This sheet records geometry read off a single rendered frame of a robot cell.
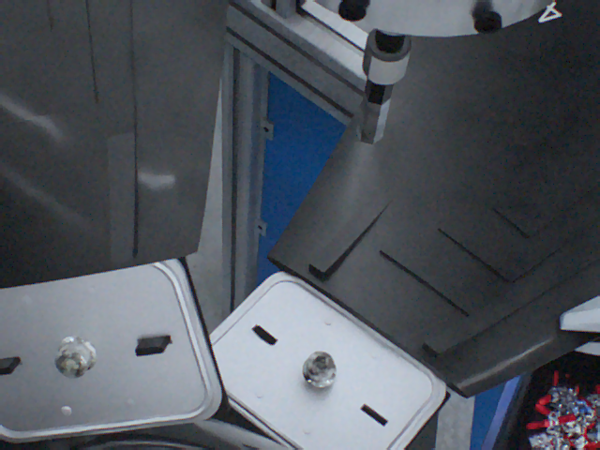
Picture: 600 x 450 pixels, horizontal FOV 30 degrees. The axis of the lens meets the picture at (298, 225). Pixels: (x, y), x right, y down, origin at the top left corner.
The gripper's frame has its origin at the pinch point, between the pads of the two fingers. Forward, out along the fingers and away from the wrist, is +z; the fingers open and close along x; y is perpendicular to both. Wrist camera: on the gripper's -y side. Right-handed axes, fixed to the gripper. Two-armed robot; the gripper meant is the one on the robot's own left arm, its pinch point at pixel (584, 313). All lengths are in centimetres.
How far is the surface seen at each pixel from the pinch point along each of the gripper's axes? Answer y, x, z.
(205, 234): -52, 124, 24
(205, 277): -44, 123, 23
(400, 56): 1.9, -23.2, 11.0
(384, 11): 4.4, -28.7, 12.0
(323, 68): -33, 38, 10
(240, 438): 7.5, -6.6, 14.3
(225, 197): -36, 73, 19
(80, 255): 2.9, -11.3, 19.8
